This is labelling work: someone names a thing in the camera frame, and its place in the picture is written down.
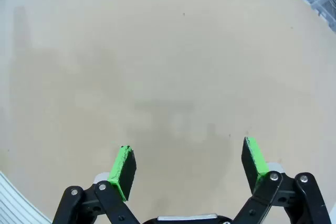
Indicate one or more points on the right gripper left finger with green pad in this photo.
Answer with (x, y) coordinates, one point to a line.
(126, 171)

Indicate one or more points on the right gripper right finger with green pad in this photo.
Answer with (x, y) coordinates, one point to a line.
(253, 163)

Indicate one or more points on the white ribbed panel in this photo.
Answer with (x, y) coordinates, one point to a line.
(13, 205)

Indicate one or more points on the clear plastic storage box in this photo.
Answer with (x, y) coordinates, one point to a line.
(323, 1)

